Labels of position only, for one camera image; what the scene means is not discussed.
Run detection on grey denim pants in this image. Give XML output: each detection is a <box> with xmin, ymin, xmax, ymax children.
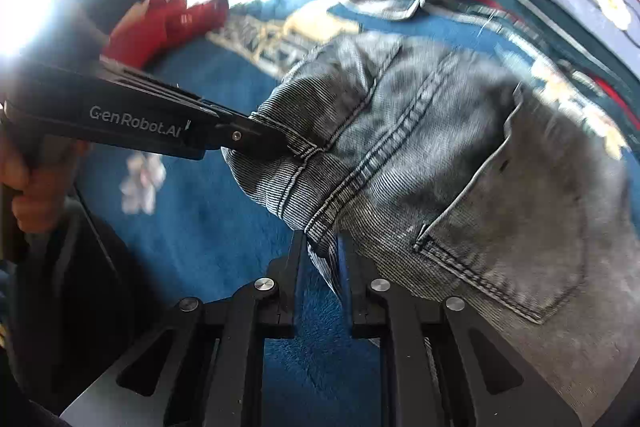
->
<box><xmin>224</xmin><ymin>32</ymin><xmax>639</xmax><ymax>426</ymax></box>

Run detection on person left hand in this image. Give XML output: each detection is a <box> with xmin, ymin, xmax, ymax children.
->
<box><xmin>1</xmin><ymin>130</ymin><xmax>91</xmax><ymax>233</ymax></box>

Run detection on blue deer pattern blanket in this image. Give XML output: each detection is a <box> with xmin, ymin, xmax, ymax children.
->
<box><xmin>74</xmin><ymin>0</ymin><xmax>640</xmax><ymax>427</ymax></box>

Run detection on red garment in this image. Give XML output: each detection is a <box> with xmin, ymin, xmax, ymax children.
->
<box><xmin>101</xmin><ymin>0</ymin><xmax>229</xmax><ymax>69</ymax></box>

